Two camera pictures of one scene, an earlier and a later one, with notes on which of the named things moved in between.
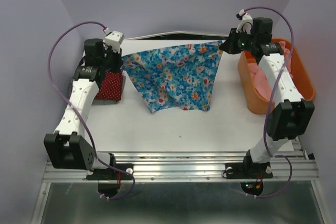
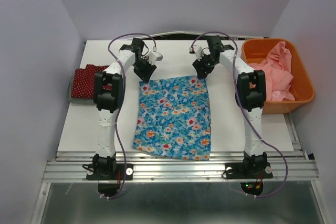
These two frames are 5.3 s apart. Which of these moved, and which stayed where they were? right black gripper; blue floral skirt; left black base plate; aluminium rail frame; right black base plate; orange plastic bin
Moved: right black gripper; blue floral skirt
Stayed: orange plastic bin; aluminium rail frame; left black base plate; right black base plate
